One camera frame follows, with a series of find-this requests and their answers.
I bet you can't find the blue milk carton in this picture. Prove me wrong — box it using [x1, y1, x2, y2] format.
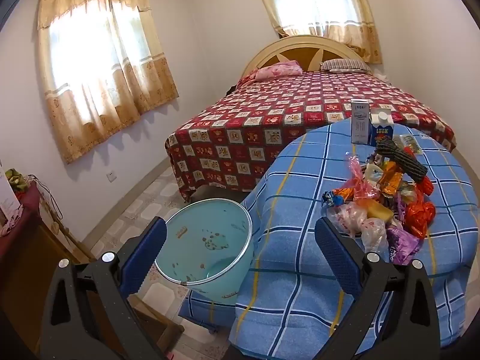
[369, 107, 394, 148]

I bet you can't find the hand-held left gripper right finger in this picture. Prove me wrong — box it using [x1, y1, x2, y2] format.
[315, 217, 441, 360]

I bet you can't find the striped pillow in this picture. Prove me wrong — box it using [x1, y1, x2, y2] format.
[320, 59, 370, 73]

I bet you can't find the beige patterned curtain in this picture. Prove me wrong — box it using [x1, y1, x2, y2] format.
[37, 0, 179, 164]
[249, 0, 383, 64]

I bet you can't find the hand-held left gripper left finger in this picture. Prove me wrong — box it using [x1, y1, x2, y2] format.
[40, 217, 167, 360]

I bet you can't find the light blue plastic bin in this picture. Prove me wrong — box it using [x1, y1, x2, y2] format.
[154, 199, 256, 304]

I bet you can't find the gold foil wrapper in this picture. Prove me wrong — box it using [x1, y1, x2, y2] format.
[377, 161, 407, 196]

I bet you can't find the blue checked tablecloth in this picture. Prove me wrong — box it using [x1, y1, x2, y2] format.
[178, 122, 479, 360]

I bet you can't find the green stuffed toy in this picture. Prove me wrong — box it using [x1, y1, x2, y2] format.
[4, 169, 31, 196]

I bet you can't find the clear gold-printed packet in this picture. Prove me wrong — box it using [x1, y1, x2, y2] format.
[397, 133, 424, 154]

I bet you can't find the wooden cabinet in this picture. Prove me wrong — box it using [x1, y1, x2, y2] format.
[0, 184, 94, 346]

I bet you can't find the bed with red quilt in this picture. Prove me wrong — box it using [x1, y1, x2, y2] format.
[165, 69, 456, 201]

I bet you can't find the brown wooden stool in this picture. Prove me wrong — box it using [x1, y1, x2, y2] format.
[127, 294, 185, 351]

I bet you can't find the pink pillow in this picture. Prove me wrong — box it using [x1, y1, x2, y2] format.
[255, 60, 302, 80]

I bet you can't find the blue candy wrapper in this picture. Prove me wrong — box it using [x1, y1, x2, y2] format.
[322, 190, 346, 208]

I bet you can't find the cream wooden headboard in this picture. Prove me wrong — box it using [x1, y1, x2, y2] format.
[240, 35, 372, 77]

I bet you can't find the white tall carton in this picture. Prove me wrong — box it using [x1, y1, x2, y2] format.
[352, 98, 371, 145]

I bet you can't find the purple foil wrapper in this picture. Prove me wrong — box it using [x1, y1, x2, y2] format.
[386, 225, 422, 265]

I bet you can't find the red orange foil wrapper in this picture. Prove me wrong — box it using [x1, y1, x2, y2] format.
[403, 191, 437, 239]

